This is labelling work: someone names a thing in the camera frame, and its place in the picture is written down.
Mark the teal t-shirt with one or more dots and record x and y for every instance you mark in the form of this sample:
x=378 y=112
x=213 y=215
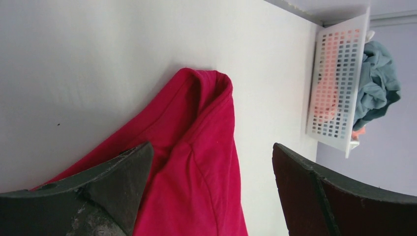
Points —
x=379 y=86

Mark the red t-shirt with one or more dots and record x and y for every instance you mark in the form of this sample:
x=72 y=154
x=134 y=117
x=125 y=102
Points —
x=194 y=186

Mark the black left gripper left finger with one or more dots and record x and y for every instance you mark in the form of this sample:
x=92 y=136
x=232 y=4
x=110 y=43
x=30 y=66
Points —
x=100 y=201

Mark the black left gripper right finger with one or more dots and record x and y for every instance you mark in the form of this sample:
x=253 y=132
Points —
x=318 y=201

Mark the white plastic laundry basket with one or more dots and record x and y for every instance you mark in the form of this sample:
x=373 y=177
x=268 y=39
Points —
x=359 y=20

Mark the salmon pink t-shirt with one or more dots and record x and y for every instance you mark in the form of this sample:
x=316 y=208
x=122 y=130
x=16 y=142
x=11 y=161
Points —
x=333 y=94

